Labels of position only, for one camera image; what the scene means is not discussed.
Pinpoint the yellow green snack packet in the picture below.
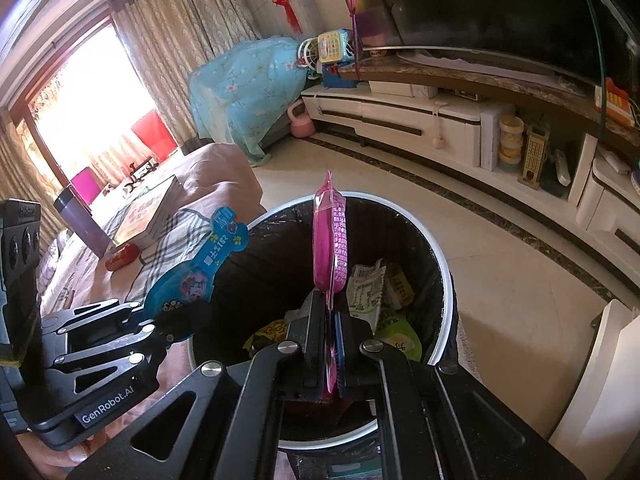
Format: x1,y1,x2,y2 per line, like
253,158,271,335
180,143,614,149
243,321,291,356

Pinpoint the white remote control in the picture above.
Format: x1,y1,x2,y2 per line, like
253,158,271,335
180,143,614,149
555,147,571,186

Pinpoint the white television cabinet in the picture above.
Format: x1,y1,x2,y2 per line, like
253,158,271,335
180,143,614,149
300,45,640,271

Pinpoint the picture book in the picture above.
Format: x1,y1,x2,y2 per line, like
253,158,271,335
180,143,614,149
114,175,185,251

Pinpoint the blue bone-shaped packet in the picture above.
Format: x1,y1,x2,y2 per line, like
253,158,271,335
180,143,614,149
144,207,249,328

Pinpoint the tan snack packet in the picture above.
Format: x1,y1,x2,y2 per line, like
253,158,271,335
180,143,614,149
385,262,416,311

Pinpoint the magenta stool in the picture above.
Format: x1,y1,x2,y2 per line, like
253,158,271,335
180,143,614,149
70,167,99,206

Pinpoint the pink kettlebell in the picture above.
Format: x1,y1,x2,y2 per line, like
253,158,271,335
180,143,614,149
289,99,316,139

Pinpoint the blue toy block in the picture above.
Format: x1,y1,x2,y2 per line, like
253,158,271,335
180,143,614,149
321,62,358,89

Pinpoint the white bin with black bag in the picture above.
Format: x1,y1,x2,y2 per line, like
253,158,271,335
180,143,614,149
192,195,459,455

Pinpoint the pink glitter packet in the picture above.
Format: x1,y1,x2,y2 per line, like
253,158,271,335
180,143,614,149
312,170,349,396

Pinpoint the pink hanging charm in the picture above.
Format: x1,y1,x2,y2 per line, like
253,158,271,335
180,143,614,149
432,102,447,151

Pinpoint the wide patterned beige curtain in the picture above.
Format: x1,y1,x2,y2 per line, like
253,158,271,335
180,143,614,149
107,0,261,148

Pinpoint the purple thermos bottle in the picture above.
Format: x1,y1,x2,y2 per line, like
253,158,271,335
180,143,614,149
54,185,112,258

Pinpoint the yellow blue toy phone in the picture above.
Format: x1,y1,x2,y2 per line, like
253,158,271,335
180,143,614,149
317,29,351,63

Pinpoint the flat white box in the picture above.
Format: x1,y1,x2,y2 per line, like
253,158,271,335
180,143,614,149
370,80,439,99

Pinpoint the white toy fan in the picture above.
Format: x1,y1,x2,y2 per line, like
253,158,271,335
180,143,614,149
298,37,321,70

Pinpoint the narrow patterned beige curtain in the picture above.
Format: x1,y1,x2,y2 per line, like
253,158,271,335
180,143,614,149
0,110,66,241

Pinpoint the blue floral cover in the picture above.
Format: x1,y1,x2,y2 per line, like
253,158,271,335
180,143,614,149
189,36,308,166

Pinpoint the person's left hand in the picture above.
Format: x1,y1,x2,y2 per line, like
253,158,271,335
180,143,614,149
17,432,96,480

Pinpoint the white green packet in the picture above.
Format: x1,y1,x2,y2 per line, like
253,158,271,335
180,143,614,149
346,259,388,318

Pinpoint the thin green hoop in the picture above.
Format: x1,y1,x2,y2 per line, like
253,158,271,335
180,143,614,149
582,0,609,122

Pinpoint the yellow rectangular board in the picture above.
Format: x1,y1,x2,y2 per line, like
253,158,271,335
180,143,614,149
517,127,550,191

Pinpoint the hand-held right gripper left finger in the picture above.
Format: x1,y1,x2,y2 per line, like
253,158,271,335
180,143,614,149
65,290,333,480

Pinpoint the red sausage tube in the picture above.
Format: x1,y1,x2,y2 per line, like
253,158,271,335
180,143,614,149
105,242,140,271

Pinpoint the red chair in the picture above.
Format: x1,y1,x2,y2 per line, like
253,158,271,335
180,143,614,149
131,108,178,161

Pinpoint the pink plastic pot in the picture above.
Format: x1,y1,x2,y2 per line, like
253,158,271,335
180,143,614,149
357,10,387,51

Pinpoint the white side cabinet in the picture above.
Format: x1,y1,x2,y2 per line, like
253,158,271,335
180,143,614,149
547,300,640,472

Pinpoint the black television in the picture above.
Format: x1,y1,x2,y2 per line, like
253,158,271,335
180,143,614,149
357,0,640,111

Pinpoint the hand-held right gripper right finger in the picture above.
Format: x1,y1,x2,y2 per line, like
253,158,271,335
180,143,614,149
334,305,589,480

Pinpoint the orange toy phone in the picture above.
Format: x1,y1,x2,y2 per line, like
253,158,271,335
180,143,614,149
595,77,634,124

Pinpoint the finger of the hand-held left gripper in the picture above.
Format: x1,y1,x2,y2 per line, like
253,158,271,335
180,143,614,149
30,325,169,450
42,299,212,342

